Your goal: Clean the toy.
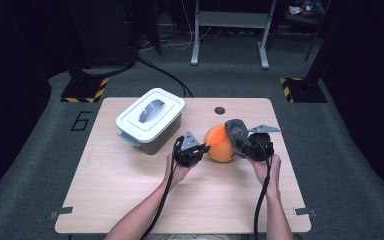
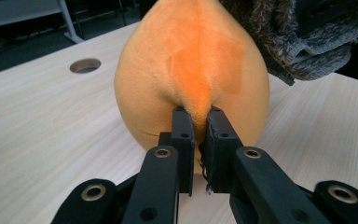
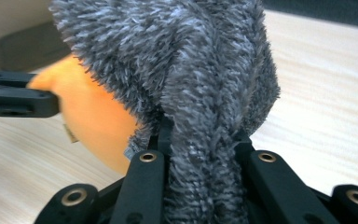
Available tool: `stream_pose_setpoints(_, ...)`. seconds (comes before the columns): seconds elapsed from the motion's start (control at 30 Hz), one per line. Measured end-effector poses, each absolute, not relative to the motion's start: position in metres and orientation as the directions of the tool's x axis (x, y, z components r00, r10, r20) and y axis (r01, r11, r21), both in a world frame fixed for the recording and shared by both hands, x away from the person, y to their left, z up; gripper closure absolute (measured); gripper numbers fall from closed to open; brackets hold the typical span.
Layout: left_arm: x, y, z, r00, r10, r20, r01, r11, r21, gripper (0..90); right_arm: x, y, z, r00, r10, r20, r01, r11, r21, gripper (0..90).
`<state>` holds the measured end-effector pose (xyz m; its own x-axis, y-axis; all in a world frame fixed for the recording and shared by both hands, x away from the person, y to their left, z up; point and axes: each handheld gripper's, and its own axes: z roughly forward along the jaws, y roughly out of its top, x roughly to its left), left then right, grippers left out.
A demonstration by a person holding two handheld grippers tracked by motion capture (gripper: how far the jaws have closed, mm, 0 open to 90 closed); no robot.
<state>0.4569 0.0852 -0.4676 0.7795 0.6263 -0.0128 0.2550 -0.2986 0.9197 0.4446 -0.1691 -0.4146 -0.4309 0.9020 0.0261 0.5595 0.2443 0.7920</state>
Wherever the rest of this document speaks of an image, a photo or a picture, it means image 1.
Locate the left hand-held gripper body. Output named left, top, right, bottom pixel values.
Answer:
left=173, top=130, right=204, bottom=168

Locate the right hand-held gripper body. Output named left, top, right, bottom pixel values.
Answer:
left=245, top=124, right=282, bottom=162

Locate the orange plush toy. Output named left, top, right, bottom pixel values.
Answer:
left=203, top=123, right=238, bottom=164

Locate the translucent grey storage box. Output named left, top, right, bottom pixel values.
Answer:
left=118, top=113, right=183, bottom=156

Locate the grey fluffy cloth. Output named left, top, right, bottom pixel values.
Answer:
left=224, top=118, right=253, bottom=159

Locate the person's left hand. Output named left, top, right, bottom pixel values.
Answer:
left=163, top=153, right=195, bottom=191

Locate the person's right hand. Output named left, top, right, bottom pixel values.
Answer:
left=245, top=153, right=283, bottom=198

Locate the black yellow striped stand base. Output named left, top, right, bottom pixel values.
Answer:
left=279, top=77, right=328, bottom=104
left=60, top=76, right=110, bottom=104

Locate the white metal stand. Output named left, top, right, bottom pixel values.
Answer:
left=190, top=0, right=278, bottom=70

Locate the colourful clutter pile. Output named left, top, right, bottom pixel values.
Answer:
left=288, top=0, right=328, bottom=24

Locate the black equipment cabinet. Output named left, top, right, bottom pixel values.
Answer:
left=64, top=0, right=163, bottom=69

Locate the left hand-held gripper black cable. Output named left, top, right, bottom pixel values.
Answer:
left=139, top=134, right=185, bottom=240

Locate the hand-held gripper black cable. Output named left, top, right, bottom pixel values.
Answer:
left=139, top=134, right=185, bottom=240
left=253, top=139, right=274, bottom=240

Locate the right hand-held gripper black cable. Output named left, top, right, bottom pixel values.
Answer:
left=253, top=139, right=274, bottom=240

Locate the grey table corner bracket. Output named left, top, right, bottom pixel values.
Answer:
left=293, top=207, right=317, bottom=217
left=49, top=206, right=74, bottom=220

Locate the thick black floor cable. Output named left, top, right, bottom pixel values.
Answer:
left=79, top=55, right=195, bottom=99

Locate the thin white floor cable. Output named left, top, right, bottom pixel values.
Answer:
left=139, top=0, right=213, bottom=52

